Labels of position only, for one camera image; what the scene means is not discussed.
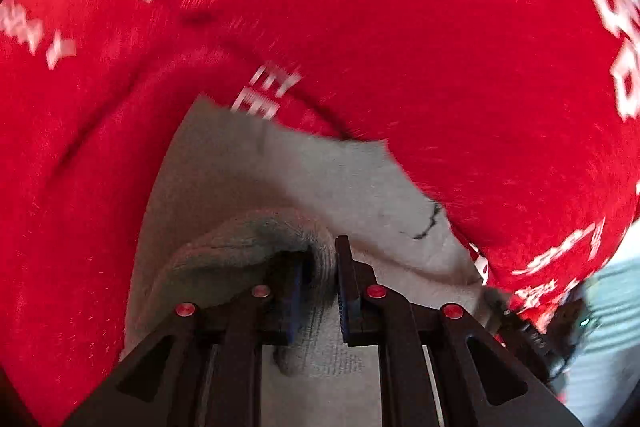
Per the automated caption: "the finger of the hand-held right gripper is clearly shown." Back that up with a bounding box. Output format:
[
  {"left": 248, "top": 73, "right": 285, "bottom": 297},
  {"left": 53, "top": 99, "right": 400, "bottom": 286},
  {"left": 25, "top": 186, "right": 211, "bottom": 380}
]
[{"left": 492, "top": 299, "right": 557, "bottom": 383}]

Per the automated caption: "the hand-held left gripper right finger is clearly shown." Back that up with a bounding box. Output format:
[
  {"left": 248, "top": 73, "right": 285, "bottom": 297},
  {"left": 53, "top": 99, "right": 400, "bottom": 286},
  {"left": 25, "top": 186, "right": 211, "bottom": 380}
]
[{"left": 333, "top": 235, "right": 584, "bottom": 427}]

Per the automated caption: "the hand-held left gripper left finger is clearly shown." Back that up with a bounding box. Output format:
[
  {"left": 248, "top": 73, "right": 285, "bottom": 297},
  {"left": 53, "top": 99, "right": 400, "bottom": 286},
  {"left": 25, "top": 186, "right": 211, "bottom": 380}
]
[{"left": 62, "top": 251, "right": 313, "bottom": 427}]

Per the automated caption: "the grey knit sweater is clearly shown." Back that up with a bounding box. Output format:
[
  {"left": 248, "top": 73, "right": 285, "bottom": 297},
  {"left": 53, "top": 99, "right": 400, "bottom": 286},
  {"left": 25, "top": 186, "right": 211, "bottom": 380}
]
[{"left": 122, "top": 94, "right": 512, "bottom": 427}]

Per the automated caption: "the light striped cloth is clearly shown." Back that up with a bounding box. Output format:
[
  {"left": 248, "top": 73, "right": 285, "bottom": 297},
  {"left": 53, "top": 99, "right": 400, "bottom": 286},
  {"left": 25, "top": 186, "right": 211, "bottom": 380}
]
[{"left": 562, "top": 257, "right": 640, "bottom": 427}]

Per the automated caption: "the red printed blanket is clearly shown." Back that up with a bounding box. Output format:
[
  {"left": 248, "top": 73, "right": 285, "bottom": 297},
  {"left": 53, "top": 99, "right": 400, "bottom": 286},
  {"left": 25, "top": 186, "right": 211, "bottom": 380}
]
[{"left": 0, "top": 0, "right": 640, "bottom": 427}]

